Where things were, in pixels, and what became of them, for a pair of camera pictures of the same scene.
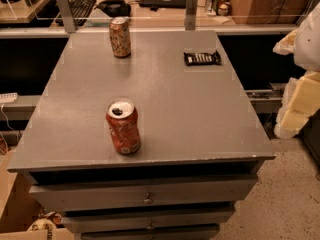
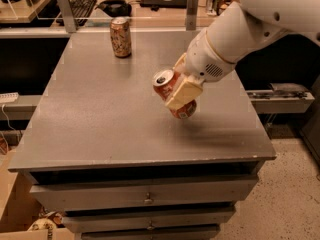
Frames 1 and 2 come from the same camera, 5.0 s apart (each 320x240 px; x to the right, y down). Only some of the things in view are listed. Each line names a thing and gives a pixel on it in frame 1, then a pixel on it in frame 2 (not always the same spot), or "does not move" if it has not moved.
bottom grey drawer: x=151 y=232 does not move
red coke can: x=123 y=120 → x=163 y=84
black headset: x=115 y=7 does not move
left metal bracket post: x=66 y=9 does not move
